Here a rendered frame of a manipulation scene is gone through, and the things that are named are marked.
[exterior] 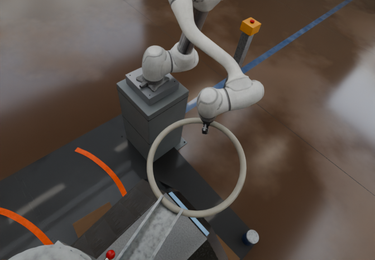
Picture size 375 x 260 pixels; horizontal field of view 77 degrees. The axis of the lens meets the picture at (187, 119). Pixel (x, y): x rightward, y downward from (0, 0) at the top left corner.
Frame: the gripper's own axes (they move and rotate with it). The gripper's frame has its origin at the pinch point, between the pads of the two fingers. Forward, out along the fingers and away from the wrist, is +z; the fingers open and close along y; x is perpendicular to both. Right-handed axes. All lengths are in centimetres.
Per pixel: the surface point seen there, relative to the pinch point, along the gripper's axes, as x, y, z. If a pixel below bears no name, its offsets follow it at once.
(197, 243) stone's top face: 11, 59, 9
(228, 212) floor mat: 33, 40, 100
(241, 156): 21.0, 13.2, -10.0
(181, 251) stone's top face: 4, 64, 7
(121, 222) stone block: -31, 62, 11
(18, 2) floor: -334, -159, 138
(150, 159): -21.9, 27.0, -10.4
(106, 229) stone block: -39, 67, 14
